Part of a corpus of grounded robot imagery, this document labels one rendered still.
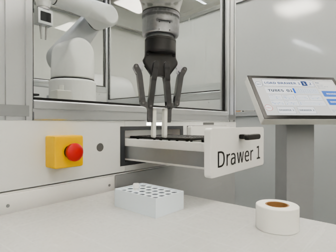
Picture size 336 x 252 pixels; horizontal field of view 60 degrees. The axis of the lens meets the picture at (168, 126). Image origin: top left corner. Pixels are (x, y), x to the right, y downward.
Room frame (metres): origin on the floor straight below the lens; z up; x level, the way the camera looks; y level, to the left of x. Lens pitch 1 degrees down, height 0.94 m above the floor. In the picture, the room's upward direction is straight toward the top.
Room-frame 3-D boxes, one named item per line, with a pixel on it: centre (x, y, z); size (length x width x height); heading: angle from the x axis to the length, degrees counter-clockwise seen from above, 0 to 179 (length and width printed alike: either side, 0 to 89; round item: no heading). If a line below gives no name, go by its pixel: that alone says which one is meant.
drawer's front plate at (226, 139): (0.74, -0.18, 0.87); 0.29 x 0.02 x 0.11; 140
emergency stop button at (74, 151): (0.64, 0.21, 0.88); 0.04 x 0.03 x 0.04; 140
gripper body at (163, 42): (0.70, 0.02, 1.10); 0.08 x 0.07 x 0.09; 103
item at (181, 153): (0.88, -0.02, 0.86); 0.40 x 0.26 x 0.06; 50
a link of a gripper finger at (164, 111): (0.70, 0.01, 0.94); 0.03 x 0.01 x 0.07; 13
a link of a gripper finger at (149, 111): (0.69, 0.05, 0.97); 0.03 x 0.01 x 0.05; 103
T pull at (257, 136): (0.73, -0.20, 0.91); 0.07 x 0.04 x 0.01; 140
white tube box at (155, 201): (0.61, 0.04, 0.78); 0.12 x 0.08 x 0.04; 48
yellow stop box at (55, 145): (0.66, 0.23, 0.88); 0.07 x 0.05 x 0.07; 140
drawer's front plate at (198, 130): (1.17, -0.17, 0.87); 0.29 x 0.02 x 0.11; 140
